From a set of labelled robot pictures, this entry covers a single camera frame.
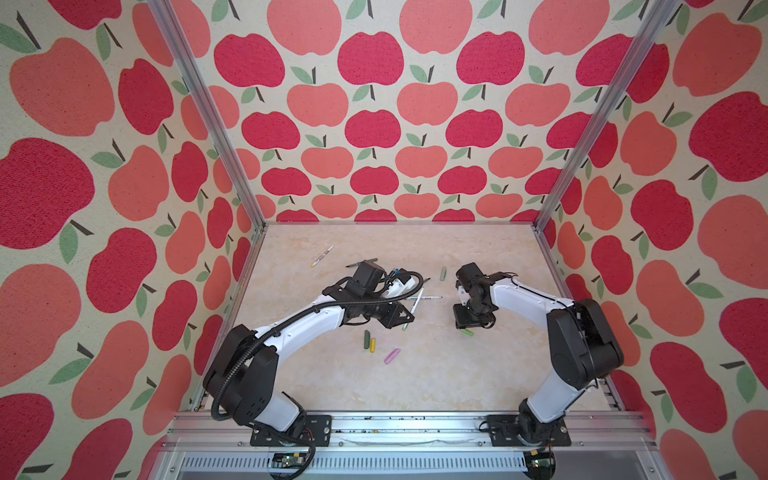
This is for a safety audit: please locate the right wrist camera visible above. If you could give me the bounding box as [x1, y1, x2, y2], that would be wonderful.
[457, 285, 471, 306]

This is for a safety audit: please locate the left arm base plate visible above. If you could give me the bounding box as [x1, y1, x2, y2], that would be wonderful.
[250, 414, 333, 447]

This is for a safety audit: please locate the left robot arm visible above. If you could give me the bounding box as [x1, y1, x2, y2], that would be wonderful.
[203, 260, 424, 434]

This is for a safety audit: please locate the aluminium front rail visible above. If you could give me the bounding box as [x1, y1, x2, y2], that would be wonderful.
[146, 411, 672, 479]

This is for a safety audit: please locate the yellow-tipped white pen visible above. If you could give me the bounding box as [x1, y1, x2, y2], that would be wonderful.
[310, 244, 335, 268]

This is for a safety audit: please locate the aluminium corner post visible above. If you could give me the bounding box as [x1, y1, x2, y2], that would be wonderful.
[148, 1, 267, 235]
[533, 0, 681, 234]

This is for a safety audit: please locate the right aluminium corner post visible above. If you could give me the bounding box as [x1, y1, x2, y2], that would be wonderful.
[533, 0, 681, 234]

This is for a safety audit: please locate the pink pen cap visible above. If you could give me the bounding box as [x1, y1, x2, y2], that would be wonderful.
[384, 348, 401, 365]

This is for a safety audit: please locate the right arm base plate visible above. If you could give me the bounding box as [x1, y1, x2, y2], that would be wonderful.
[478, 414, 572, 447]

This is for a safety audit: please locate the left aluminium corner post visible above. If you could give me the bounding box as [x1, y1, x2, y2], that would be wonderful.
[148, 1, 267, 235]

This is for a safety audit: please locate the black corrugated cable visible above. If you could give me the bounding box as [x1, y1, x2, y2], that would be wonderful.
[209, 269, 425, 480]

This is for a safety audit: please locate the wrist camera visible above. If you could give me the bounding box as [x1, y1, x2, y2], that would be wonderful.
[457, 285, 471, 306]
[383, 270, 423, 298]

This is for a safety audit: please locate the dark green pen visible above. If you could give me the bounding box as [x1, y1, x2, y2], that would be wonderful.
[345, 257, 378, 268]

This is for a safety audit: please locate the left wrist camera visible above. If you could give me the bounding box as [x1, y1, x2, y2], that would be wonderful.
[383, 270, 423, 298]

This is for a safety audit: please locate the white pen light green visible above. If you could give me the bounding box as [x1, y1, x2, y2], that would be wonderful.
[402, 288, 424, 331]

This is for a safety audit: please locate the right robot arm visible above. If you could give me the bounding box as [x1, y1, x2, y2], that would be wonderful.
[453, 263, 625, 426]

